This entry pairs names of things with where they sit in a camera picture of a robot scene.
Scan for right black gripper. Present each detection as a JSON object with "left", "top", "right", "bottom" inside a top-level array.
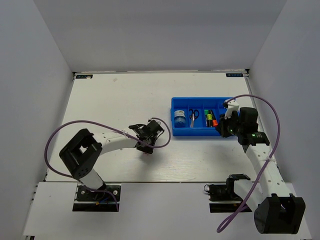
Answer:
[{"left": 215, "top": 111, "right": 244, "bottom": 138}]

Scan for orange highlighter marker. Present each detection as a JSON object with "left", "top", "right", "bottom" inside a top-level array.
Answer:
[{"left": 209, "top": 109, "right": 218, "bottom": 127}]

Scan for yellow highlighter marker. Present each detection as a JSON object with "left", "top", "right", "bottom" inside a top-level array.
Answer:
[{"left": 204, "top": 109, "right": 209, "bottom": 127}]

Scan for blue glue bottle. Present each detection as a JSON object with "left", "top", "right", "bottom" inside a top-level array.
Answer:
[{"left": 173, "top": 109, "right": 187, "bottom": 128}]

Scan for black handled scissors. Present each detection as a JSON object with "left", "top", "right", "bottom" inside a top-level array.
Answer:
[{"left": 189, "top": 109, "right": 200, "bottom": 128}]

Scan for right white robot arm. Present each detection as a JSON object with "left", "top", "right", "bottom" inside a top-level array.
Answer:
[{"left": 216, "top": 106, "right": 306, "bottom": 235}]

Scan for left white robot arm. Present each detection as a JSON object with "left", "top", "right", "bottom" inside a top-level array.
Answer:
[{"left": 59, "top": 120, "right": 165, "bottom": 200}]

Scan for blue plastic compartment tray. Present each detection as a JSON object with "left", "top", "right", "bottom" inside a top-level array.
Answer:
[{"left": 170, "top": 97, "right": 229, "bottom": 137}]

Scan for right corner label sticker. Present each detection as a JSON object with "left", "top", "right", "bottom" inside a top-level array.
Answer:
[{"left": 225, "top": 73, "right": 244, "bottom": 78}]

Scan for corner label sticker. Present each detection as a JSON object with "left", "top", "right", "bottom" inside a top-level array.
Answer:
[
  {"left": 225, "top": 73, "right": 244, "bottom": 78},
  {"left": 75, "top": 74, "right": 93, "bottom": 79}
]

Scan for left corner label sticker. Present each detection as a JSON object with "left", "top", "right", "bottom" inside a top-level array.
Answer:
[{"left": 75, "top": 74, "right": 93, "bottom": 79}]

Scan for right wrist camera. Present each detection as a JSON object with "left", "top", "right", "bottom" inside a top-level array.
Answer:
[{"left": 222, "top": 98, "right": 239, "bottom": 120}]

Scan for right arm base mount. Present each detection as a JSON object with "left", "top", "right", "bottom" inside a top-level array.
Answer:
[{"left": 203, "top": 174, "right": 251, "bottom": 213}]

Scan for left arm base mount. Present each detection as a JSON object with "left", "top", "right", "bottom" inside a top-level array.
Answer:
[{"left": 72, "top": 185, "right": 117, "bottom": 213}]

